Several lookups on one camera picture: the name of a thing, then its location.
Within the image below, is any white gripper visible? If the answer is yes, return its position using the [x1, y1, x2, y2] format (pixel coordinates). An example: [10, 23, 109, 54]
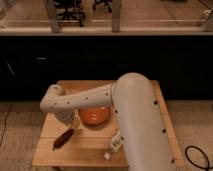
[55, 110, 81, 130]

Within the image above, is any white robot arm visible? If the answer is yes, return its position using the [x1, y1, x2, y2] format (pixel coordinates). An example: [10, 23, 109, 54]
[40, 73, 176, 171]

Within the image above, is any orange bowl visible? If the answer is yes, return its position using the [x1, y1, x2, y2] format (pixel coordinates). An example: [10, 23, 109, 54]
[78, 107, 110, 126]

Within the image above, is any clear plastic bottle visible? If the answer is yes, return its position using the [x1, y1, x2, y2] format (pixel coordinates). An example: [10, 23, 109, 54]
[104, 131, 123, 160]

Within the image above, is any black office chair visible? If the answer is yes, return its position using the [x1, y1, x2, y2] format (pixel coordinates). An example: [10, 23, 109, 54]
[53, 0, 85, 27]
[92, 0, 113, 14]

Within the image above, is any thin black floor cable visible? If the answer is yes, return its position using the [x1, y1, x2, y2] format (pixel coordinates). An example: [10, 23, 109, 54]
[0, 102, 13, 147]

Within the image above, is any grey metal post left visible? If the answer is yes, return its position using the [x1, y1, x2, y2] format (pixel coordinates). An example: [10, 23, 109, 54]
[44, 0, 60, 33]

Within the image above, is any grey metal post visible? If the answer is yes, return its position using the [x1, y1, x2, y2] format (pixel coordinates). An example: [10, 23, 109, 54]
[112, 0, 121, 32]
[44, 0, 60, 33]

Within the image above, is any grey metal post centre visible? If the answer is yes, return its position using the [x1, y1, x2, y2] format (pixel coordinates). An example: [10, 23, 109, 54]
[112, 0, 121, 32]

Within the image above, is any black cable loop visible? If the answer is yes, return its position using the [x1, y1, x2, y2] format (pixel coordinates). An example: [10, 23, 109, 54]
[184, 145, 212, 171]

